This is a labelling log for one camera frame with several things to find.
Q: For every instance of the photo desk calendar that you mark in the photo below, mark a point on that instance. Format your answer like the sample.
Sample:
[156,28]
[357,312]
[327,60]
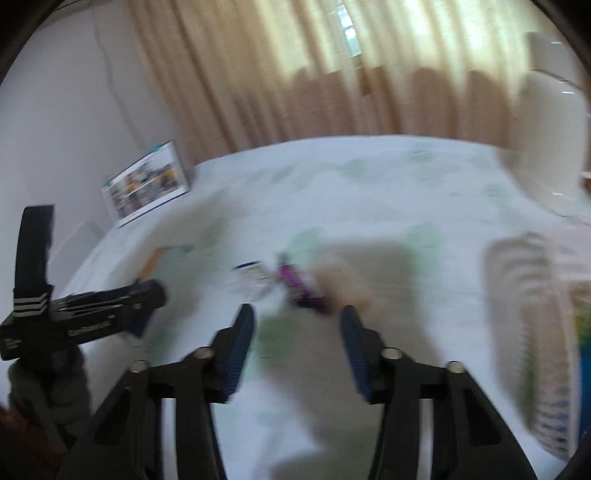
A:
[147,184]

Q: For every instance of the person's left hand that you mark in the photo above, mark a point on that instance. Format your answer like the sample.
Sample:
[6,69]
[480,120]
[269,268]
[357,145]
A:
[51,383]

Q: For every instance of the orange stick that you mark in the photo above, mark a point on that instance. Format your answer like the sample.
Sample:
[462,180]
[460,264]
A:
[161,263]

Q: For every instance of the white thermos jug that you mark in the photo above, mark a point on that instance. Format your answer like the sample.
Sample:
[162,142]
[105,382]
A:
[549,138]

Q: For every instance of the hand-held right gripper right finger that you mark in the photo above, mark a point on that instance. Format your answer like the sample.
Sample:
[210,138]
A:
[355,350]

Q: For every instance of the green print white tablecloth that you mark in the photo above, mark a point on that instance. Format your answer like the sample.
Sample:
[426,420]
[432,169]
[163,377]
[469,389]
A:
[369,194]

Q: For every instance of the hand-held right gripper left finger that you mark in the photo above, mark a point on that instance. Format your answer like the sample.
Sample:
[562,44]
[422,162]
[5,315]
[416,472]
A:
[238,346]

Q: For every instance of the purple tube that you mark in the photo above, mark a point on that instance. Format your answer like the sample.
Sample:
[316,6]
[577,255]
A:
[298,286]

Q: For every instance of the beige curtain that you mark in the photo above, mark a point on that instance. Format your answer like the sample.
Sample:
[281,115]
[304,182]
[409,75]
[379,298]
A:
[277,69]

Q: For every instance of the person's left forearm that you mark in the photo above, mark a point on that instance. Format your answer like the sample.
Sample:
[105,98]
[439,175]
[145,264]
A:
[23,447]

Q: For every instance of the dark blue snack box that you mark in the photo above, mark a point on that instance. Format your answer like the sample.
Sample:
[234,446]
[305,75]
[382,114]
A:
[251,279]

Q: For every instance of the beige plastic basket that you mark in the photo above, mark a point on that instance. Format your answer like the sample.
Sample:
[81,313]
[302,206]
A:
[531,332]

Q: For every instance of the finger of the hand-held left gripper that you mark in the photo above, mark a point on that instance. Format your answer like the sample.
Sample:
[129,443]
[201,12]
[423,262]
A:
[147,297]

